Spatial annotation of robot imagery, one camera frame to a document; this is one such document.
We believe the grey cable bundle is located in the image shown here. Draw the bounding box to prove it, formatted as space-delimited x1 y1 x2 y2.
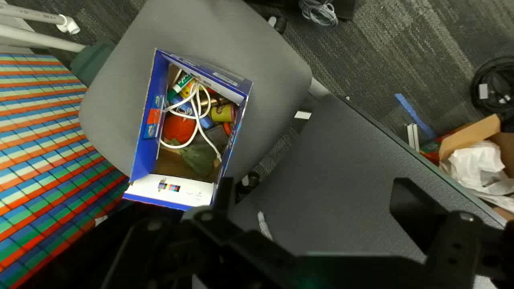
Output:
297 0 341 28

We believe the black coiled cable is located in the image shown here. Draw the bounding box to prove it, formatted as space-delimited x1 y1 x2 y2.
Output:
469 55 514 118

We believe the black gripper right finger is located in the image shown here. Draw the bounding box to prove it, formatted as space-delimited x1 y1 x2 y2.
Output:
389 177 514 285

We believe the green plush toy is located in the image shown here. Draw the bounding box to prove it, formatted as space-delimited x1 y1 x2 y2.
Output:
180 142 222 183

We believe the brown cardboard box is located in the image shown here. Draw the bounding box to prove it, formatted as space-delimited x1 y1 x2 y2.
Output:
437 113 514 179

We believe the blue strip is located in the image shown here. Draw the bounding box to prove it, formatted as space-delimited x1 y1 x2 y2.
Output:
394 92 439 142

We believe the white string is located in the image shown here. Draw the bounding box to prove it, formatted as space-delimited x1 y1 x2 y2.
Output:
158 82 225 164

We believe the blue cardboard box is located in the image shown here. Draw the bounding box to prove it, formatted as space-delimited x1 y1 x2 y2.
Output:
121 47 254 212

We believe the crumpled white paper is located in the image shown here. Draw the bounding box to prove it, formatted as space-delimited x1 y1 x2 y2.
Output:
442 140 514 198

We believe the white metal pipe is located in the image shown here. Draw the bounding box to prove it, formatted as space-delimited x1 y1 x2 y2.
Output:
0 2 84 55

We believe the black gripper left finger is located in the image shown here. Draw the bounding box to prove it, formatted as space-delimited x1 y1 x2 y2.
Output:
180 175 307 289

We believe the orange ball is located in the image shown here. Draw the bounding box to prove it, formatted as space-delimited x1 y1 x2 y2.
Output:
162 113 198 148

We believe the grey chair back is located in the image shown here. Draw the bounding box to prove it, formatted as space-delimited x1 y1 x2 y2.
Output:
79 0 508 264

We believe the green and white tube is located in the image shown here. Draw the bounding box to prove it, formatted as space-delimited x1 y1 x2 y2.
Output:
170 73 194 95

